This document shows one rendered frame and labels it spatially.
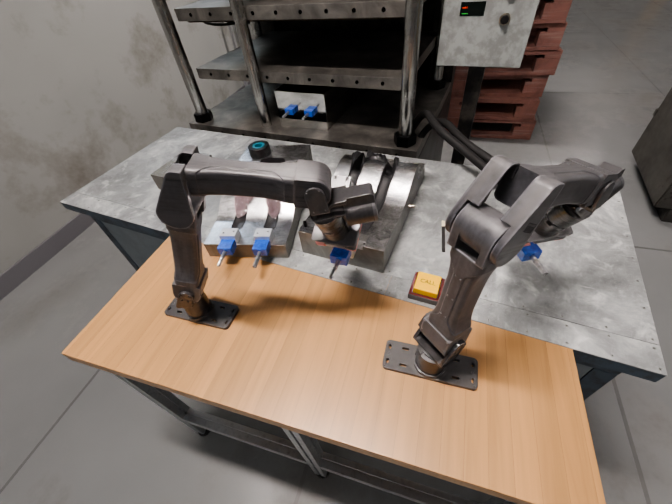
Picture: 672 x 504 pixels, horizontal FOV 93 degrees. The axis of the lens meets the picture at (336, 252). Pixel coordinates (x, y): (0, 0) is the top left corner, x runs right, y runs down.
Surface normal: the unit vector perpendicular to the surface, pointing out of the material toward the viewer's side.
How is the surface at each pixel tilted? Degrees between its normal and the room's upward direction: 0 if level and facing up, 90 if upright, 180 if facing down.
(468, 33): 90
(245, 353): 0
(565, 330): 0
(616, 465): 0
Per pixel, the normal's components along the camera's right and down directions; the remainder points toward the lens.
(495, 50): -0.40, 0.69
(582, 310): -0.09, -0.69
